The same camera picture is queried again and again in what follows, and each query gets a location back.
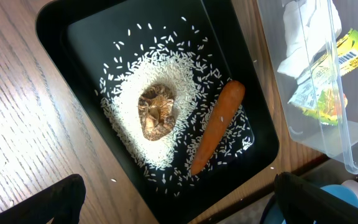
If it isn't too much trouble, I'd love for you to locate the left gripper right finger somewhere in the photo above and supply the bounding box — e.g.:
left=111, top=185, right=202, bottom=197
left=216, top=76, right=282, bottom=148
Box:
left=274, top=172, right=358, bottom=224

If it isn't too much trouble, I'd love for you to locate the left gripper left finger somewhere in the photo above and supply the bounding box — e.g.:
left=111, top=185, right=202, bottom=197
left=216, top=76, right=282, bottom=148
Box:
left=0, top=174, right=86, bottom=224

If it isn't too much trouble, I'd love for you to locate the green snack wrapper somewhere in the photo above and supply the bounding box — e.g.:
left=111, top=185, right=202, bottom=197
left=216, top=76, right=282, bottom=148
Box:
left=288, top=29, right=358, bottom=126

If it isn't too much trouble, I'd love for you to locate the orange carrot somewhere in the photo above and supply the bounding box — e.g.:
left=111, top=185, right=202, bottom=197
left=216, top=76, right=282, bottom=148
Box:
left=190, top=80, right=246, bottom=175

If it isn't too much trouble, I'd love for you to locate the golden brown food scrap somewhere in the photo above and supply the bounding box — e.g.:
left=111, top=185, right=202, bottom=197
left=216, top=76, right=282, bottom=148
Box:
left=138, top=83, right=176, bottom=141

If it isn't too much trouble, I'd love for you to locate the dark blue plate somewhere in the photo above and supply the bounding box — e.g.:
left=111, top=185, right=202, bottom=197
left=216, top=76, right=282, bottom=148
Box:
left=259, top=194, right=286, bottom=224

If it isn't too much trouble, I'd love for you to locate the white napkin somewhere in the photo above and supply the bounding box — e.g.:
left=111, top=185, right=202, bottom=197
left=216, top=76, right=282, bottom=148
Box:
left=277, top=0, right=342, bottom=78

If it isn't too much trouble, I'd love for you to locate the black waste tray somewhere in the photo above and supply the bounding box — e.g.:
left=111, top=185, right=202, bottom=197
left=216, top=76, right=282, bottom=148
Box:
left=35, top=0, right=279, bottom=223

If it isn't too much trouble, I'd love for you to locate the dark brown serving tray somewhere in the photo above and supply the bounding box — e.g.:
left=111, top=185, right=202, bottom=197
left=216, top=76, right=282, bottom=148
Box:
left=199, top=159, right=358, bottom=223

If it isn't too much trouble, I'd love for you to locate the light blue plastic cup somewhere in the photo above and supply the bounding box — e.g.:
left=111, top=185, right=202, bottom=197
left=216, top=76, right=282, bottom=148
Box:
left=321, top=184, right=358, bottom=208

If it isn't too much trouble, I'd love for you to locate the clear plastic bin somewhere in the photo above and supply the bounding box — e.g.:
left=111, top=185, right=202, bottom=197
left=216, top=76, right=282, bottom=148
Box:
left=258, top=0, right=358, bottom=174

